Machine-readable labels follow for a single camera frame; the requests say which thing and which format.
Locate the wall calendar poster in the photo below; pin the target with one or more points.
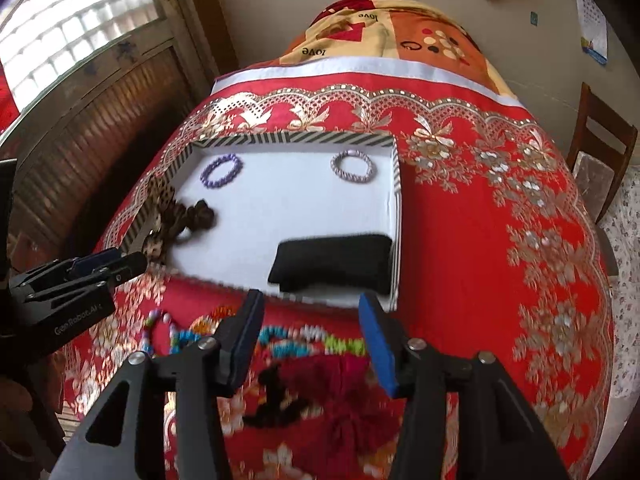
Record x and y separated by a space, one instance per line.
593 30

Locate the red floral tablecloth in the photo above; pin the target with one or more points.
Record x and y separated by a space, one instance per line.
498 251

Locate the brown scrunchie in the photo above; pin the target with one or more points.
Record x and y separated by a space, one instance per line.
198 218

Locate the orange love print blanket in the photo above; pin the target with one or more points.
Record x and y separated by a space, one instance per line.
405 29

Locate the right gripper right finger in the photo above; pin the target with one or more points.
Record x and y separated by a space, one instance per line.
386 344

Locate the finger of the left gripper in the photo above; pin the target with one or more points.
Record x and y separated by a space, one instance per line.
88 264
125 268

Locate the leopard print bow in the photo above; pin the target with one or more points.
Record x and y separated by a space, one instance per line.
169 220

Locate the floral white fabric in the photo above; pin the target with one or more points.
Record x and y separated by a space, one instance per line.
621 225

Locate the black scrunchie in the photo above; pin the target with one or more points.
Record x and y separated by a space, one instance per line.
279 409

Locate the window with blinds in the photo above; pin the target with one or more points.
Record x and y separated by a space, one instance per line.
44 39

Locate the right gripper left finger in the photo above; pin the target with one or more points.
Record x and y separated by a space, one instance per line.
237 338

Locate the black velvet cushion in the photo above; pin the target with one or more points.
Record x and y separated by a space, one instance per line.
353 261

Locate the red satin bow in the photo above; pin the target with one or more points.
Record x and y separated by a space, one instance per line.
345 384

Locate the wooden chair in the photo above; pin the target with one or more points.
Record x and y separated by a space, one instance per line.
594 162

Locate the striped jewelry tray box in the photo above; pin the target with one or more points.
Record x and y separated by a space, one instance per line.
270 187

